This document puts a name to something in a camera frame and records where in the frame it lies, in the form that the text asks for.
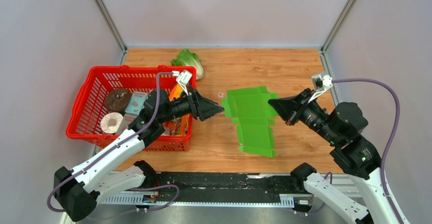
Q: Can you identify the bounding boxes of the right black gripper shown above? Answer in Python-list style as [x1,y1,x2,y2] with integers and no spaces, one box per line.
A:
[267,87,339,145]

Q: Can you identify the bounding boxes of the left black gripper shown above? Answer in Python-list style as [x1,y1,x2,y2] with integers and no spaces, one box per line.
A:
[158,86,224,124]

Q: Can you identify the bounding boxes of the green paper box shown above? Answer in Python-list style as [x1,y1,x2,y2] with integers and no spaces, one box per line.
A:
[222,86,278,157]

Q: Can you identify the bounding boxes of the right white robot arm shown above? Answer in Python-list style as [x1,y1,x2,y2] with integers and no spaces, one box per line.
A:
[268,89,409,223]

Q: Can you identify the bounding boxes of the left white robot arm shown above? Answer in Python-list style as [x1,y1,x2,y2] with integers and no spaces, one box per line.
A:
[46,86,224,221]

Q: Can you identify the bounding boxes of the teal small box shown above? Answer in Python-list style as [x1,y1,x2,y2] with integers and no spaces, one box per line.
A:
[125,91,148,116]

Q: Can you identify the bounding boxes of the grey pink flat box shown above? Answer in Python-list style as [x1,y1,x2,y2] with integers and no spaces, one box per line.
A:
[115,114,136,135]

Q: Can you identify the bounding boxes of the orange yellow carton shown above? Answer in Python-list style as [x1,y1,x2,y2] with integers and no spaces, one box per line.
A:
[163,85,189,136]

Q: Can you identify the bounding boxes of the green lettuce head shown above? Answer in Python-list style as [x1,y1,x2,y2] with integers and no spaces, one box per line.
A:
[171,49,204,79]

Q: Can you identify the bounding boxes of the brown round bread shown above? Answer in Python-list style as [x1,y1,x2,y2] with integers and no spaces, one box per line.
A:
[103,88,132,113]

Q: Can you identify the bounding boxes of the white toilet paper roll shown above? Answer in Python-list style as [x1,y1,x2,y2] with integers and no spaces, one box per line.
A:
[99,112,123,134]

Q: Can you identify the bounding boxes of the red plastic basket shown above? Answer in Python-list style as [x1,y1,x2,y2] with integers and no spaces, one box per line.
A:
[65,65,196,148]

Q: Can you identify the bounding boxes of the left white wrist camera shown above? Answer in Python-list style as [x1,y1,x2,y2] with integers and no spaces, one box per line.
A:
[172,70,193,96]

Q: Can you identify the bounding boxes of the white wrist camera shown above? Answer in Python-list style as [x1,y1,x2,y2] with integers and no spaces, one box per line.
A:
[172,70,193,96]
[308,71,333,103]

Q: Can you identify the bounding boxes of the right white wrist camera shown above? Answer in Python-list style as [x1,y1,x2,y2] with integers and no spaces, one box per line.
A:
[308,71,333,103]

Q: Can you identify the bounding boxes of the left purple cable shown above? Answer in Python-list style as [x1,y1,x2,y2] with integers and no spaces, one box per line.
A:
[46,71,184,213]

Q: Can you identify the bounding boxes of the purple cable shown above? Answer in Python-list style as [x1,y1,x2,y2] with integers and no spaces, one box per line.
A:
[293,78,406,224]
[46,71,184,213]

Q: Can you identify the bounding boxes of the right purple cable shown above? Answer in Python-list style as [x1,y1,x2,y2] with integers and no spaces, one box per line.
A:
[293,78,406,224]

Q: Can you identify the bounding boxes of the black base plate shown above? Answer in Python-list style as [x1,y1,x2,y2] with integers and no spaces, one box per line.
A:
[133,172,315,206]

